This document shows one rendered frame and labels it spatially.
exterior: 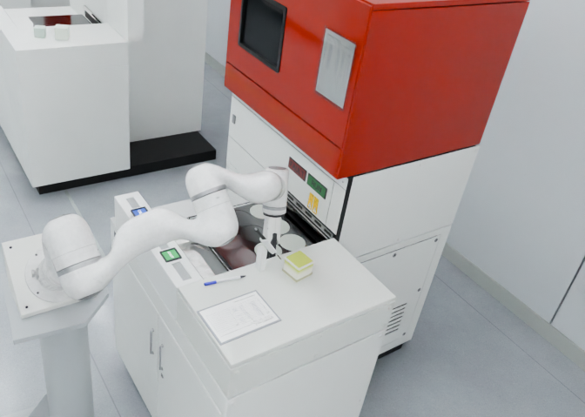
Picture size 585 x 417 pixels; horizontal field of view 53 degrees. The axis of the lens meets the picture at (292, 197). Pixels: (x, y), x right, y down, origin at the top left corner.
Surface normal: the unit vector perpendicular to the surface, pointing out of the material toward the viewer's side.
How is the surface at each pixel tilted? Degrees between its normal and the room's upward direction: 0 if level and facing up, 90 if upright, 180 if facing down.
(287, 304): 0
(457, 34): 90
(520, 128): 90
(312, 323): 0
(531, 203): 90
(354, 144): 90
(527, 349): 0
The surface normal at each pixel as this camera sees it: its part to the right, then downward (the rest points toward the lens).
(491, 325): 0.14, -0.83
